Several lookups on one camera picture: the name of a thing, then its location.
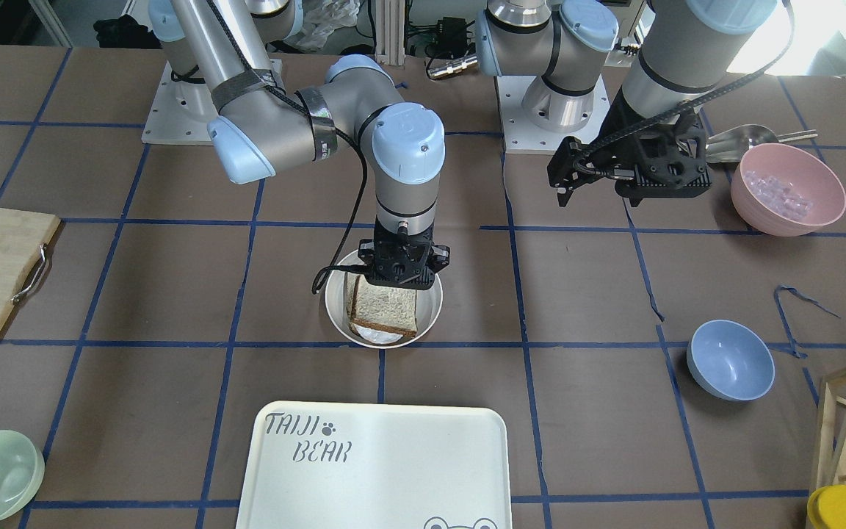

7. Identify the cream bear serving tray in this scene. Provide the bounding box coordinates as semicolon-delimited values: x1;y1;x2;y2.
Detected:
236;400;513;528

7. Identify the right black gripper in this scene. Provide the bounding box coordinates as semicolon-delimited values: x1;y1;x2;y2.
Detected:
358;231;450;291

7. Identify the blue bowl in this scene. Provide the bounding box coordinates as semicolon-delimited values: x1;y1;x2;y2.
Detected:
686;320;776;402

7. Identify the brown crust bread slice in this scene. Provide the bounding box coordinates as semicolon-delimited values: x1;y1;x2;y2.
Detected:
347;275;419;337

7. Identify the white round plate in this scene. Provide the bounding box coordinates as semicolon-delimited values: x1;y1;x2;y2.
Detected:
325;271;444;349

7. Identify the pink bowl with ice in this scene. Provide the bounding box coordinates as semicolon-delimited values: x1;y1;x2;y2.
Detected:
731;143;846;237

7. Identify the metal scoop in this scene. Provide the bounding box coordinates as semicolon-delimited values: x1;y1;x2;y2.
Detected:
705;124;819;164

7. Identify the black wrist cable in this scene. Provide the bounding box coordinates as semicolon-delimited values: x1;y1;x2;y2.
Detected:
203;0;369;295

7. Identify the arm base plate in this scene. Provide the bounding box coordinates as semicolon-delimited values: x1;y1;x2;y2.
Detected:
496;75;610;154
142;58;217;146

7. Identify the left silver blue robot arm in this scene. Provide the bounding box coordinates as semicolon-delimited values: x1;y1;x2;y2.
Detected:
474;1;778;206

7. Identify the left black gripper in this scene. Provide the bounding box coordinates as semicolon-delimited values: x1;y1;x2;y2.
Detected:
546;103;712;207

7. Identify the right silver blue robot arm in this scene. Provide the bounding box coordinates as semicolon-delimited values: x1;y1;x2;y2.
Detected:
148;1;450;290

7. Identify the yellow mug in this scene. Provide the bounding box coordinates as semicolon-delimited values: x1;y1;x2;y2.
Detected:
806;484;846;528

